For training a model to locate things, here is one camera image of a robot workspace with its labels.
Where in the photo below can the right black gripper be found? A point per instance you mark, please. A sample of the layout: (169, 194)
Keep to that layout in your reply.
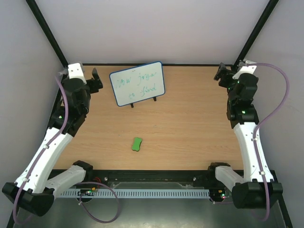
(224, 76)

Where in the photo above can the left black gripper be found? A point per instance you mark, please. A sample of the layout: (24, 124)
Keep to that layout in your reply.
(95, 88)

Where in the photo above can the blue framed whiteboard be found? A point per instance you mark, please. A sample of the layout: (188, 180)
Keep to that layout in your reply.
(137, 84)

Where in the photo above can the metal wire whiteboard stand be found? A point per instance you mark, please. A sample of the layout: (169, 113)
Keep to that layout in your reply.
(132, 104)

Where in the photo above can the green whiteboard eraser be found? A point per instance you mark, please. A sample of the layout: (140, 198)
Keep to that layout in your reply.
(136, 144)

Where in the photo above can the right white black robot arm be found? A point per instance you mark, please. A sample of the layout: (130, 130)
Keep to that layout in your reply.
(256, 188)

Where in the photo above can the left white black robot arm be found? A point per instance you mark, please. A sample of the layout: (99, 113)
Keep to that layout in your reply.
(33, 190)

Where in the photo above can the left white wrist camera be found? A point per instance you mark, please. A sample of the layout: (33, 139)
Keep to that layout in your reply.
(73, 71)

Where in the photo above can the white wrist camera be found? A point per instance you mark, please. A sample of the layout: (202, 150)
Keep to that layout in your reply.
(245, 66)
(73, 71)

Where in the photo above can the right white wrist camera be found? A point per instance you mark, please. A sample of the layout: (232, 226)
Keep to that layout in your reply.
(245, 66)

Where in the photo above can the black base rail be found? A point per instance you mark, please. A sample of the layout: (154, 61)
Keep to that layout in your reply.
(195, 178)

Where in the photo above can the light blue slotted cable duct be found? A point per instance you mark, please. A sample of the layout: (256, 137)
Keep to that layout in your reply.
(137, 194)

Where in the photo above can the black metal frame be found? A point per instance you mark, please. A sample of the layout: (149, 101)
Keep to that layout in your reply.
(262, 20)

